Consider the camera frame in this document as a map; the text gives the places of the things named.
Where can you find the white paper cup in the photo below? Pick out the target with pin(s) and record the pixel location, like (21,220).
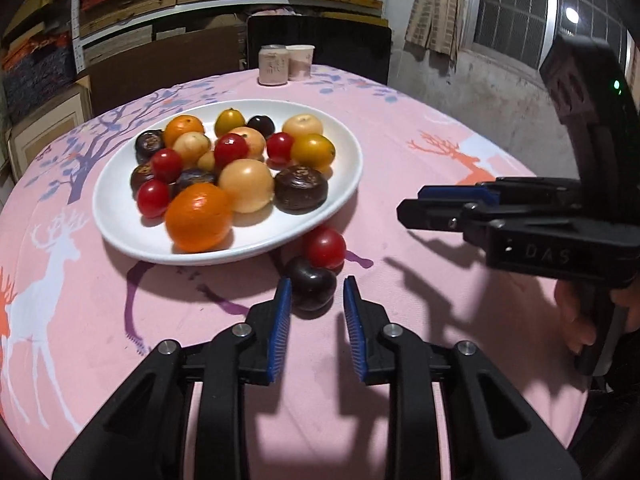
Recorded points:
(300,58)

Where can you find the black chair back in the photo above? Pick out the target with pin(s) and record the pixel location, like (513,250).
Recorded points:
(359,48)

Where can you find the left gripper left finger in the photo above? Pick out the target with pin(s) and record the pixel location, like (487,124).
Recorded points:
(140,431)

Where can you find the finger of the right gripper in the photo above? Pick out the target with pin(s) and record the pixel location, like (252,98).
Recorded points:
(507,191)
(455,216)

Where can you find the dark purple plum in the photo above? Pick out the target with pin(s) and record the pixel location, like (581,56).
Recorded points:
(312,288)
(263,124)

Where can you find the beige hanging curtain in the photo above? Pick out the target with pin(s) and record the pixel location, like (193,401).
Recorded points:
(436,26)

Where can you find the pale yellow apple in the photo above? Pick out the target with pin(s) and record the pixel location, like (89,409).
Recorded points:
(302,124)
(254,139)

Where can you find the small tan longan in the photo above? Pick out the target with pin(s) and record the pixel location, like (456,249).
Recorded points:
(207,162)

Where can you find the red cherry tomato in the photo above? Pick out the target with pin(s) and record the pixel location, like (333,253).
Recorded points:
(153,198)
(230,148)
(166,165)
(324,248)
(279,148)

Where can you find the large orange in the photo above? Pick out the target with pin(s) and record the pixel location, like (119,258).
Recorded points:
(199,218)

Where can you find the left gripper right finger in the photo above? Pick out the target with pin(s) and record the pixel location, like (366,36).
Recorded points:
(451,410)

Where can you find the dark wooden board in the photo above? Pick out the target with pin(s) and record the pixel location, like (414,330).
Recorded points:
(138,72)

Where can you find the striped yellow pepino melon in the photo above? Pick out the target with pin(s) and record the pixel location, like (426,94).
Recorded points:
(191,146)

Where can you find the right window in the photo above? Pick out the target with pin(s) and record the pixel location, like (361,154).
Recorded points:
(518,34)

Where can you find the framed picture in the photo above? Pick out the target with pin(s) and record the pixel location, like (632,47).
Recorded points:
(35,132)

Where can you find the pink beverage can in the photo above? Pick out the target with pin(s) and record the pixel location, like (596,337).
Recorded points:
(273,65)

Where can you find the dark brown mangosteen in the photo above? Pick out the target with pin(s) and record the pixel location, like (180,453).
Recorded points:
(141,174)
(299,189)
(147,144)
(190,177)

